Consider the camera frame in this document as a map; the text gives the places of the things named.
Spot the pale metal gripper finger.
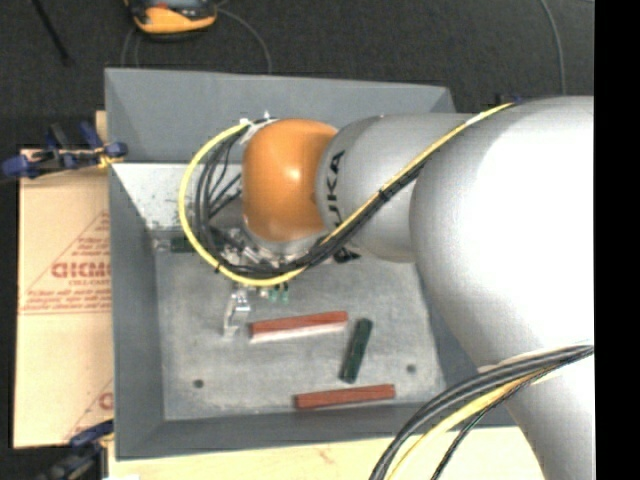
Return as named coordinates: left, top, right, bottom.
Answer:
left=236, top=290, right=253, bottom=330
left=222, top=293, right=240, bottom=339

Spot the grey metal bin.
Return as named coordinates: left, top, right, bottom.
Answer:
left=103, top=67, right=516, bottom=459

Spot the red-brown flat block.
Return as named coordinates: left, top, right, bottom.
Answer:
left=247, top=310, right=350, bottom=345
left=292, top=383, right=397, bottom=411

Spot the brown cardboard board red print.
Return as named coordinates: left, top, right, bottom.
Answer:
left=10, top=147, right=116, bottom=450

